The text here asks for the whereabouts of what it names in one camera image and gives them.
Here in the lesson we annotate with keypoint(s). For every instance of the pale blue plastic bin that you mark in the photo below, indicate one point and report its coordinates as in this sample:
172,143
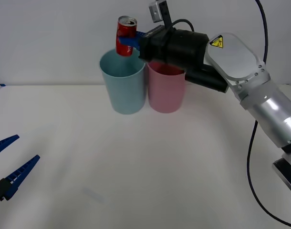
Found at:
124,88

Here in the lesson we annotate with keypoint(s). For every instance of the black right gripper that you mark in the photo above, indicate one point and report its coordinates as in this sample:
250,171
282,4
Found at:
155,45

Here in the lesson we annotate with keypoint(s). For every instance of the pink plastic bin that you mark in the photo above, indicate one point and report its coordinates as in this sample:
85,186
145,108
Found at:
165,90

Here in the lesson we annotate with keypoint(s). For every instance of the red drink can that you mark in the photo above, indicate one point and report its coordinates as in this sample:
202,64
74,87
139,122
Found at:
125,31

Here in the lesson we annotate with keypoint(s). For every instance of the silver and black right arm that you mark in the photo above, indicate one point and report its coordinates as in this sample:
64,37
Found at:
255,95

